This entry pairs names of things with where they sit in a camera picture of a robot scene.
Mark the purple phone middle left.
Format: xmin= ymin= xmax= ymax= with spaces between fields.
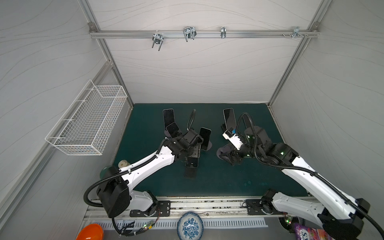
xmin=166 ymin=122 xmax=182 ymax=138

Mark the black stand front centre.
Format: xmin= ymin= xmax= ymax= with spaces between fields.
xmin=184 ymin=167 xmax=198 ymax=179

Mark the purple snack bag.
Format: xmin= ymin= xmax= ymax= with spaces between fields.
xmin=294 ymin=224 xmax=330 ymax=240

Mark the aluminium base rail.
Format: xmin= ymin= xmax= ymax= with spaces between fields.
xmin=83 ymin=196 xmax=319 ymax=221

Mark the metal u-bolt clamp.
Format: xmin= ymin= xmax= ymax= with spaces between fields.
xmin=183 ymin=27 xmax=197 ymax=42
xmin=152 ymin=33 xmax=164 ymax=51

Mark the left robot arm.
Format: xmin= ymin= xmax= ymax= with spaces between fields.
xmin=83 ymin=110 xmax=204 ymax=219

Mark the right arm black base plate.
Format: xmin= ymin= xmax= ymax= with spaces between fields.
xmin=245 ymin=199 xmax=272 ymax=216

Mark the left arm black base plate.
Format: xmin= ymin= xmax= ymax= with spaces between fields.
xmin=130 ymin=201 xmax=171 ymax=218

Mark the purple round stand centre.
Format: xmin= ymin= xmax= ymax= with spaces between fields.
xmin=201 ymin=141 xmax=213 ymax=151

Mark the metal u-bolt clamp left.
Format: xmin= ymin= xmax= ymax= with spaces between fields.
xmin=152 ymin=33 xmax=164 ymax=51

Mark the black stand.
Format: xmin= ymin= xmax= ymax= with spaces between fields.
xmin=221 ymin=124 xmax=228 ymax=132
xmin=184 ymin=167 xmax=198 ymax=179

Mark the blue white ceramic bowl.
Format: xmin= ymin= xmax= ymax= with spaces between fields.
xmin=177 ymin=212 xmax=204 ymax=240

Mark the metal bracket far right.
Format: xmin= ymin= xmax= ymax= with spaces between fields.
xmin=282 ymin=27 xmax=309 ymax=39

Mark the metal clamp right of centre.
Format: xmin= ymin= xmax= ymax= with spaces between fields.
xmin=221 ymin=27 xmax=227 ymax=39

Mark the metal u-bolt clamp centre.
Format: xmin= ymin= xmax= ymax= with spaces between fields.
xmin=183 ymin=27 xmax=197 ymax=42

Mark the teal phone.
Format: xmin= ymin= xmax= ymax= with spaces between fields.
xmin=200 ymin=127 xmax=212 ymax=144
xmin=185 ymin=157 xmax=199 ymax=169

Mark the black stand back right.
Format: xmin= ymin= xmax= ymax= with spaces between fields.
xmin=221 ymin=124 xmax=228 ymax=132

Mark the green cap clear jar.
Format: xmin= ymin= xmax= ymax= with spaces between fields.
xmin=99 ymin=166 xmax=114 ymax=179

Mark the white phone back right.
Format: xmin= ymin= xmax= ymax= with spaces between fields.
xmin=223 ymin=108 xmax=237 ymax=133

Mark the purple phone back left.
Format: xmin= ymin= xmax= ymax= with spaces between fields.
xmin=163 ymin=109 xmax=175 ymax=128

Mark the aluminium cross bar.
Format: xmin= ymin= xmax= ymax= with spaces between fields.
xmin=90 ymin=29 xmax=321 ymax=39

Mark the purple round stand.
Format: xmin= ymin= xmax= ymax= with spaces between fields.
xmin=216 ymin=148 xmax=229 ymax=161
xmin=201 ymin=141 xmax=213 ymax=151

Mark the purple round stand front right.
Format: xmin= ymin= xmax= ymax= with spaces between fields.
xmin=216 ymin=148 xmax=229 ymax=161

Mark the white wire basket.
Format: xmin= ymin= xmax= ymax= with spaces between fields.
xmin=45 ymin=80 xmax=128 ymax=156

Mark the green table mat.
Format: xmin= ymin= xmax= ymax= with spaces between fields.
xmin=115 ymin=104 xmax=307 ymax=197

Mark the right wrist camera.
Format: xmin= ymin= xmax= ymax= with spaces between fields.
xmin=223 ymin=130 xmax=244 ymax=151

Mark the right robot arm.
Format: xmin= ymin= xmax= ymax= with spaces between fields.
xmin=217 ymin=108 xmax=384 ymax=240

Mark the purple phone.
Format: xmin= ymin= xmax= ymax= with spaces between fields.
xmin=166 ymin=122 xmax=182 ymax=138
xmin=163 ymin=109 xmax=175 ymax=128

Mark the white slotted cable duct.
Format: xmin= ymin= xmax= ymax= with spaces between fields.
xmin=87 ymin=218 xmax=268 ymax=231

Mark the white bottle beige cap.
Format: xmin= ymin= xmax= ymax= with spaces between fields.
xmin=118 ymin=160 xmax=130 ymax=169

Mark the orange plastic bowl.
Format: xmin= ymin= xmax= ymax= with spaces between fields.
xmin=76 ymin=224 xmax=104 ymax=240

